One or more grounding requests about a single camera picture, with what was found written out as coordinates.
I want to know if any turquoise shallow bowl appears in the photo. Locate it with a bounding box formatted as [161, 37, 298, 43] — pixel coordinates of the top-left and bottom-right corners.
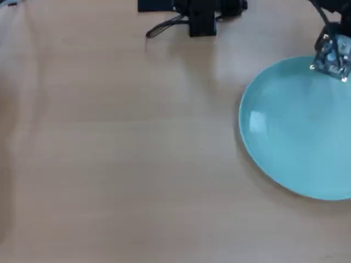
[238, 55, 351, 201]

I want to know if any black base cable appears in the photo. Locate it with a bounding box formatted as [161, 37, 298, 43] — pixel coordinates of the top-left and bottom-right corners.
[145, 15, 190, 39]

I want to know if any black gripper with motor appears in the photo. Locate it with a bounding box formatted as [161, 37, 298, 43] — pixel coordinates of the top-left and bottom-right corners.
[309, 22, 351, 83]

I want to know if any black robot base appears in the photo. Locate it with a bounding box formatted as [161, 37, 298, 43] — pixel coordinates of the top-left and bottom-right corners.
[137, 0, 247, 18]

